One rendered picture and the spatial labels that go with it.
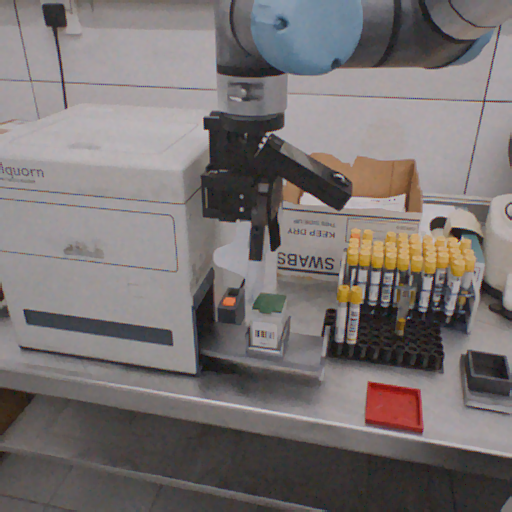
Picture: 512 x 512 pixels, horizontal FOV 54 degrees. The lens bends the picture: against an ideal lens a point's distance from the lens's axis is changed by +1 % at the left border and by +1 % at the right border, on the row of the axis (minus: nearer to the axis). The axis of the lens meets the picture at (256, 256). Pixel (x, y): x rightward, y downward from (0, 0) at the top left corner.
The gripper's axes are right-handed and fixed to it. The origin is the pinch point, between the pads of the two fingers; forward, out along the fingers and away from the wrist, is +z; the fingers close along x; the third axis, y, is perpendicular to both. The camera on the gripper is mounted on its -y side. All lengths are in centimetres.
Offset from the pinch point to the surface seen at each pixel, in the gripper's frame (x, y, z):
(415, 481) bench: -36, -30, 76
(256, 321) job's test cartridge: 2.5, 1.0, 5.8
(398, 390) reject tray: 1.3, -17.9, 14.6
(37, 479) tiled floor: -32, 78, 103
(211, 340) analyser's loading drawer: 1.3, 7.6, 11.0
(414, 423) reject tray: 6.5, -19.7, 14.7
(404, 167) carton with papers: -52, -18, 2
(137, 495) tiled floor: -34, 46, 103
